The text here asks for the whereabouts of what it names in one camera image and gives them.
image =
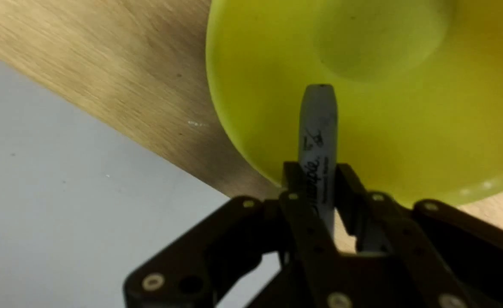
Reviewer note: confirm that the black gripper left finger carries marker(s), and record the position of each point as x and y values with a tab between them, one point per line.
203	263

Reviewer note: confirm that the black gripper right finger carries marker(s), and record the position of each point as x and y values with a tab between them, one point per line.
448	256

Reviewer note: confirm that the grey Sharpie marker pen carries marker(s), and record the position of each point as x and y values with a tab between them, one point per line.
318	147

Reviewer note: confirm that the yellow plastic bowl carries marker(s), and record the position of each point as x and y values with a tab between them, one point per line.
417	82

